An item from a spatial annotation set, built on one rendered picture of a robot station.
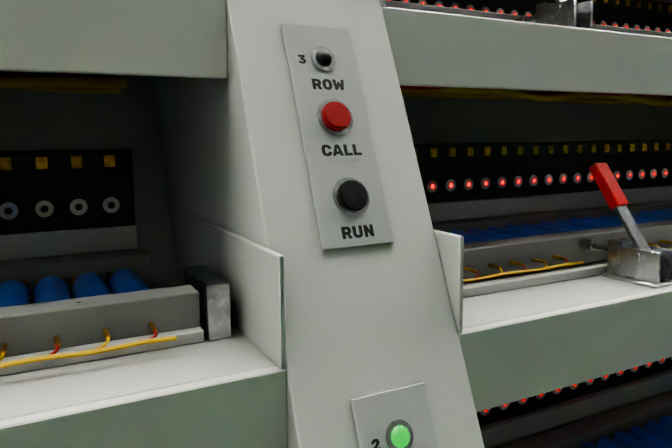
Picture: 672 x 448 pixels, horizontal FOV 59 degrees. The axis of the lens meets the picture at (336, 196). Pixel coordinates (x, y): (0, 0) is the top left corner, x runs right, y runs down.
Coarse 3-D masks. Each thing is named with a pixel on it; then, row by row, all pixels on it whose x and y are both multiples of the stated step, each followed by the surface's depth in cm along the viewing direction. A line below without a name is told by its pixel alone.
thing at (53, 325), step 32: (160, 288) 30; (192, 288) 30; (0, 320) 25; (32, 320) 26; (64, 320) 27; (96, 320) 27; (128, 320) 28; (160, 320) 29; (192, 320) 29; (0, 352) 25; (32, 352) 26; (96, 352) 26
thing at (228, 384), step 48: (0, 240) 37; (48, 240) 38; (96, 240) 40; (192, 240) 38; (240, 240) 29; (240, 288) 30; (240, 336) 30; (0, 384) 24; (48, 384) 24; (96, 384) 24; (144, 384) 24; (192, 384) 24; (240, 384) 25; (0, 432) 21; (48, 432) 21; (96, 432) 22; (144, 432) 23; (192, 432) 24; (240, 432) 25
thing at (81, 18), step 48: (0, 0) 26; (48, 0) 27; (96, 0) 28; (144, 0) 29; (192, 0) 30; (0, 48) 26; (48, 48) 27; (96, 48) 28; (144, 48) 29; (192, 48) 30
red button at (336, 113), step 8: (328, 104) 30; (336, 104) 30; (328, 112) 30; (336, 112) 30; (344, 112) 30; (328, 120) 30; (336, 120) 30; (344, 120) 30; (336, 128) 30; (344, 128) 30
